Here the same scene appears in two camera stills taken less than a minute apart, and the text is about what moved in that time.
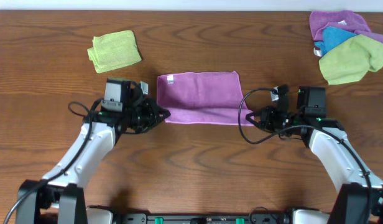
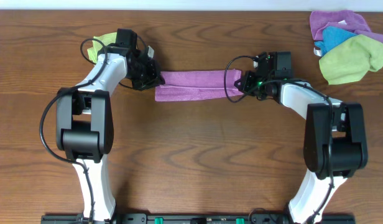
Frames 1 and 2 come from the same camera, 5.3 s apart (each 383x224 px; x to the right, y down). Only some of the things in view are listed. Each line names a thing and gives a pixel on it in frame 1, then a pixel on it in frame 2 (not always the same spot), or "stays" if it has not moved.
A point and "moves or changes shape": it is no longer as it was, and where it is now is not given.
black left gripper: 149,115 → 151,78
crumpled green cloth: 349,61 stays
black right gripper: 266,117 → 247,83
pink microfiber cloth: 203,98 moves or changes shape
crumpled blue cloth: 332,36 stays
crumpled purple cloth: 347,19 stays
